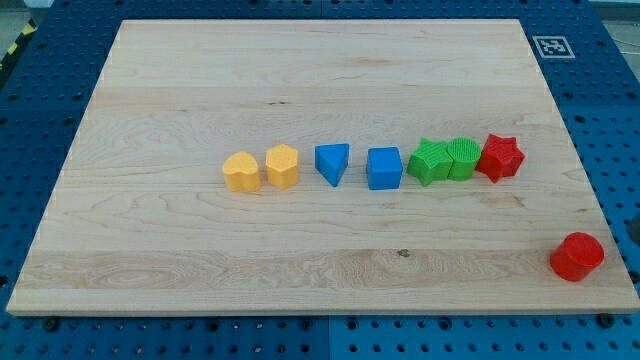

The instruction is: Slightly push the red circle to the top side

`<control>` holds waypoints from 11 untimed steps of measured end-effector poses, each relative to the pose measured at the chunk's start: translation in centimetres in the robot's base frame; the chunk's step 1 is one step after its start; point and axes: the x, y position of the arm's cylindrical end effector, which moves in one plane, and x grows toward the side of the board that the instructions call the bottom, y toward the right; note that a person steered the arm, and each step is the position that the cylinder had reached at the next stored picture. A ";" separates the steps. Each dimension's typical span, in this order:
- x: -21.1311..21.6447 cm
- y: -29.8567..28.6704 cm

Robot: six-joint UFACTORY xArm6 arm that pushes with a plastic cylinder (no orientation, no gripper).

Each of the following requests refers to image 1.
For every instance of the blue triangle block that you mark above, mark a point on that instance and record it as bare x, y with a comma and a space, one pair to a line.
331, 161

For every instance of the yellow hexagon block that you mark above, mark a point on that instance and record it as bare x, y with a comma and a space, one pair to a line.
282, 166

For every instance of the blue cube block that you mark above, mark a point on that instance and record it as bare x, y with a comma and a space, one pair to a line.
384, 168

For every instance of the yellow heart block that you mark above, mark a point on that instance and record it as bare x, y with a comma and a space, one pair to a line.
241, 172

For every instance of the green star block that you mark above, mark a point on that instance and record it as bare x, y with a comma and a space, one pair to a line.
429, 162

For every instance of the green cylinder block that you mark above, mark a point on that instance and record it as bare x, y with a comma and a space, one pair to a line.
465, 154

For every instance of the red star block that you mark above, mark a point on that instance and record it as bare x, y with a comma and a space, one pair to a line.
500, 157

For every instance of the wooden board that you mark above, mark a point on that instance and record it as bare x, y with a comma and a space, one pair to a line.
141, 222

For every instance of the white fiducial marker tag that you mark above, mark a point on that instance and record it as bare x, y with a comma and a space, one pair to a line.
553, 47

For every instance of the red cylinder block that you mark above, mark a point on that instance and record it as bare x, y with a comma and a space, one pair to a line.
577, 256

